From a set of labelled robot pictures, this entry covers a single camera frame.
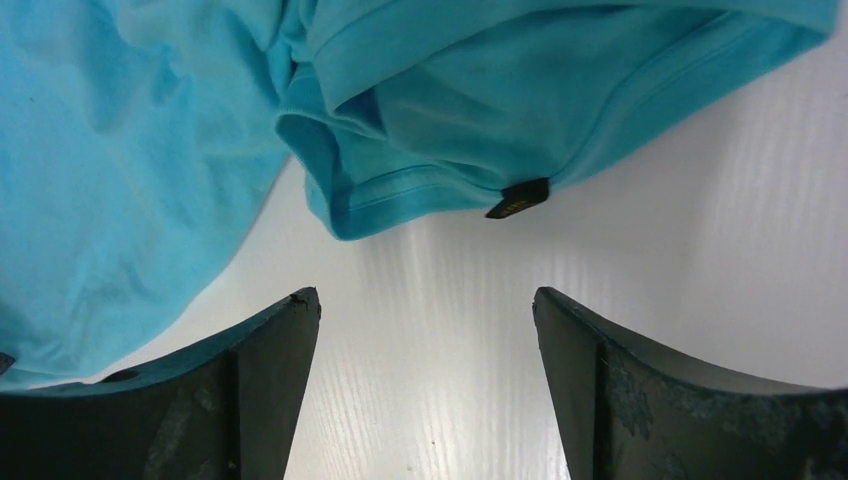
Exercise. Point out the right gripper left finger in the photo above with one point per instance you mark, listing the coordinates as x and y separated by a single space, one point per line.
225 407

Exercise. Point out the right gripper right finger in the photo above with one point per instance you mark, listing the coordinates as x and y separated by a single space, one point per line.
629 407

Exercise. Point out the teal t shirt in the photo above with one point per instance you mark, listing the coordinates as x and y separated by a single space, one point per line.
140 139

